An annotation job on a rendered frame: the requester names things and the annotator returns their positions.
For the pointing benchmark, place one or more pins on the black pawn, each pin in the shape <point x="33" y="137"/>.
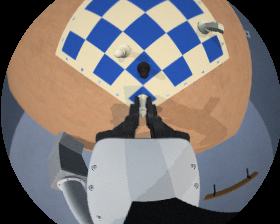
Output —
<point x="143" y="72"/>

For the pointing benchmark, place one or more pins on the blue and cream chessboard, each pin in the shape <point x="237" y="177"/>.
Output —
<point x="163" y="33"/>

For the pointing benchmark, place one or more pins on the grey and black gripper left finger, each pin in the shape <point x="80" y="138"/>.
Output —
<point x="126" y="128"/>

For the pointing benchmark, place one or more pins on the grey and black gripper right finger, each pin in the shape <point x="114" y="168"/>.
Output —
<point x="155" y="123"/>

